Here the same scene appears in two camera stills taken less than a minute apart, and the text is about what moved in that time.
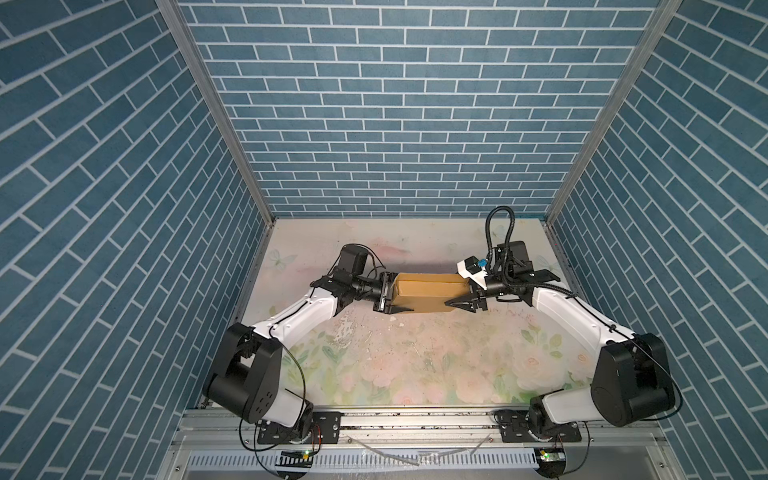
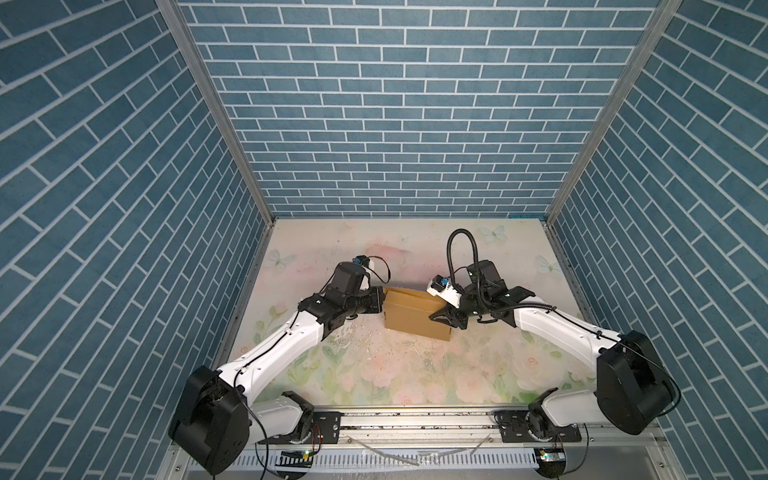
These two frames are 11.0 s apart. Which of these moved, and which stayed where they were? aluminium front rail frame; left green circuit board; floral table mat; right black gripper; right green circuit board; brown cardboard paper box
Moved: brown cardboard paper box; right black gripper
Stayed: right green circuit board; aluminium front rail frame; floral table mat; left green circuit board
